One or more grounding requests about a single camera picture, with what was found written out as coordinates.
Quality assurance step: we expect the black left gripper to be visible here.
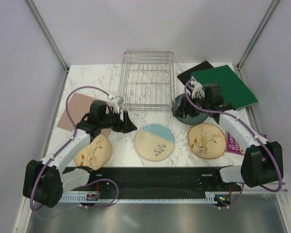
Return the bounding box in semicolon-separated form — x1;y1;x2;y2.
99;109;137;134

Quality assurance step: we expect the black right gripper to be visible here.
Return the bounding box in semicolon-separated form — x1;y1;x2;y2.
173;94;210;119

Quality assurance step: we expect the dark teal floral plate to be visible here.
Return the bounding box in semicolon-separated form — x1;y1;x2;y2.
172;94;208;125

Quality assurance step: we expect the blue and beige plate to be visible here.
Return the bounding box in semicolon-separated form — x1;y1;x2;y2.
134;124;175;162

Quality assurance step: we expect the beige bird plate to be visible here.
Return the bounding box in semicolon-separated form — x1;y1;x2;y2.
187;123;227;159
74;134;113;170

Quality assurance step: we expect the metal wire dish rack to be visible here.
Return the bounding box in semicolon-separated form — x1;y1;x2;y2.
119;51;175;111

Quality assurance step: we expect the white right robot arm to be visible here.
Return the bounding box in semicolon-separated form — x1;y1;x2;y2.
174;79;284;192

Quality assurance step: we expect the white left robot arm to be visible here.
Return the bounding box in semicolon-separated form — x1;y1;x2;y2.
22;100;137;208

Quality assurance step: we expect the black flat folder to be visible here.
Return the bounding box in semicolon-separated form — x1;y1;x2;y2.
177;61;214;85

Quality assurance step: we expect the pink rectangular mat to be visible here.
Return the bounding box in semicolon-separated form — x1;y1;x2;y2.
55;93;99;136

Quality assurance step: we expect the purple treehouse book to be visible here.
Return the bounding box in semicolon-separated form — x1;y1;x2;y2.
226;132;260;155

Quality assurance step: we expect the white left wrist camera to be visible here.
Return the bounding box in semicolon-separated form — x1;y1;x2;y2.
108;95;123;114

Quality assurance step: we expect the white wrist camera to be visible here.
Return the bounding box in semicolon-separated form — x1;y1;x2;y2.
108;95;123;114
189;81;205;99

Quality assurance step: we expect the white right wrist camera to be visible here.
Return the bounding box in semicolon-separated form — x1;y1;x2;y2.
189;81;205;99

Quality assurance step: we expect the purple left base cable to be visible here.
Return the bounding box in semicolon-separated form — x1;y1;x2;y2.
76;178;119;209

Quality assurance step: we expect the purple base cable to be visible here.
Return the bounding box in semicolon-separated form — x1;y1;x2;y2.
76;178;119;209
207;183;244;211

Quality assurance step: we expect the green ring binder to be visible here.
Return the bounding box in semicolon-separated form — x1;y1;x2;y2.
191;65;258;110

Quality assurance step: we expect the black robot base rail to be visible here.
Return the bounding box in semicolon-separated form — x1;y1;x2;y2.
77;167;241;199

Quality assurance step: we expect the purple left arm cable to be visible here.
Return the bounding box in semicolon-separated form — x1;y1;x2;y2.
29;86;112;220

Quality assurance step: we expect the white slotted cable duct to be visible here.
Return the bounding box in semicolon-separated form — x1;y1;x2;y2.
59;191;230;204

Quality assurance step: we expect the right aluminium frame post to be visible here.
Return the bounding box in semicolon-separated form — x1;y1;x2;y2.
236;0;281;72

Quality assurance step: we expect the aluminium frame post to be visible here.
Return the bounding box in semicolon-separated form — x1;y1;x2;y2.
236;0;281;72
24;0;69;74

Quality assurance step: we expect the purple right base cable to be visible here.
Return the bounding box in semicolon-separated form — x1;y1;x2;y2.
207;183;244;211

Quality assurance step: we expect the left aluminium frame post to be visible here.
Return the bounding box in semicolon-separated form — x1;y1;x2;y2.
24;0;69;74

